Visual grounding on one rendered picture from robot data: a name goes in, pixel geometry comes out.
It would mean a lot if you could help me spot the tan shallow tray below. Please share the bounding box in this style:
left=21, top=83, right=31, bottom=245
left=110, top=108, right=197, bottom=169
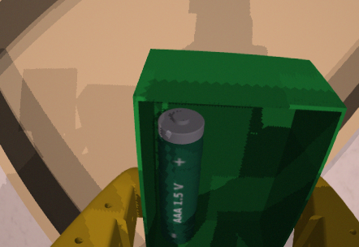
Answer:
left=0, top=0, right=359, bottom=243

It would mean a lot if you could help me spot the green aaa battery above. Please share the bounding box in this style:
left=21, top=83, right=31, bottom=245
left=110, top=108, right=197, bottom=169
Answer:
left=158, top=108, right=205, bottom=244

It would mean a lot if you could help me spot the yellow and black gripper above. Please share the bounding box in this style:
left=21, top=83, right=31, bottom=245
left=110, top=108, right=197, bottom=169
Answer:
left=50, top=167, right=359, bottom=247

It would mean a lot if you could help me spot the green box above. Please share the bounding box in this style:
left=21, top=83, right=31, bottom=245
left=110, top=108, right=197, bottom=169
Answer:
left=132, top=49, right=347, bottom=247

